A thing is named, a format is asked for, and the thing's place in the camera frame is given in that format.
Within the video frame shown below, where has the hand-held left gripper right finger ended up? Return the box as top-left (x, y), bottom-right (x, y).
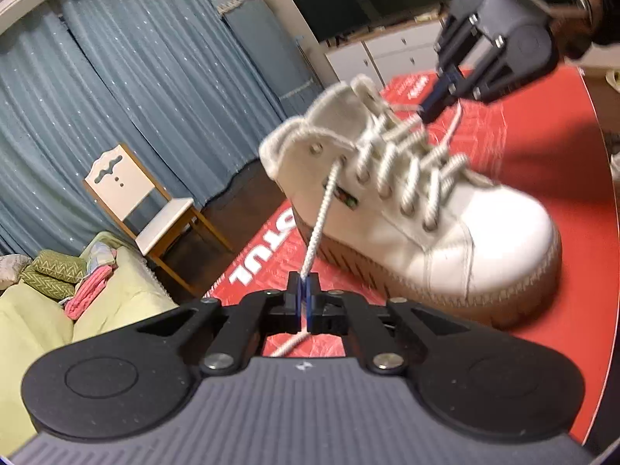
top-left (306, 274), bottom-right (473, 375)

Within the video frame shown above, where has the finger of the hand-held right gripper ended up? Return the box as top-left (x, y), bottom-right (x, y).
top-left (448, 34), bottom-right (515, 106)
top-left (419, 0), bottom-right (486, 124)

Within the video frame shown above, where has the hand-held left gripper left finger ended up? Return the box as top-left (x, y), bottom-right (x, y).
top-left (138, 272), bottom-right (306, 376)

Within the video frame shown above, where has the white platform shoe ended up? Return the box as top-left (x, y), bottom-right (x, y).
top-left (259, 75), bottom-right (563, 327)

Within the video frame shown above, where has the person's right forearm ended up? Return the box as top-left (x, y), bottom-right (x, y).
top-left (557, 0), bottom-right (620, 61)

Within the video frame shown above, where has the red printed cardboard sheet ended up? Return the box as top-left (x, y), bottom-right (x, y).
top-left (203, 65), bottom-right (509, 301)

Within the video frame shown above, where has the white television cabinet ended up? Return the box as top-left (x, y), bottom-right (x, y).
top-left (324, 7), bottom-right (478, 88)

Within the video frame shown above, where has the blue covered standing air conditioner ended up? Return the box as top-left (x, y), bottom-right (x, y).
top-left (208, 0), bottom-right (325, 117)

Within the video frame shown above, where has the pastel folded blanket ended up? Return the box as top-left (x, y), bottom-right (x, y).
top-left (80, 242), bottom-right (117, 272)

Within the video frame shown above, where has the pink folded cloth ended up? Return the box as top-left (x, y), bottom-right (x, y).
top-left (64, 264), bottom-right (117, 320)

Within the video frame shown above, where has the white wooden chair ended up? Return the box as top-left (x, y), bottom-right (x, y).
top-left (83, 143), bottom-right (233, 296)

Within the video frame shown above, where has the green patterned pillow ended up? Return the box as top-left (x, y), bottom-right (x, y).
top-left (19, 271), bottom-right (78, 301)
top-left (31, 249), bottom-right (88, 282)

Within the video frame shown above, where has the blue curtain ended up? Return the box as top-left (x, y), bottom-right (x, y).
top-left (0, 0), bottom-right (286, 257)

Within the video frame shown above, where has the green covered sofa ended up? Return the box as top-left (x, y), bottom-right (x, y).
top-left (0, 230), bottom-right (180, 456)

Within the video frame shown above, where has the grey pillow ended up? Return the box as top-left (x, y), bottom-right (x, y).
top-left (0, 254), bottom-right (32, 291)

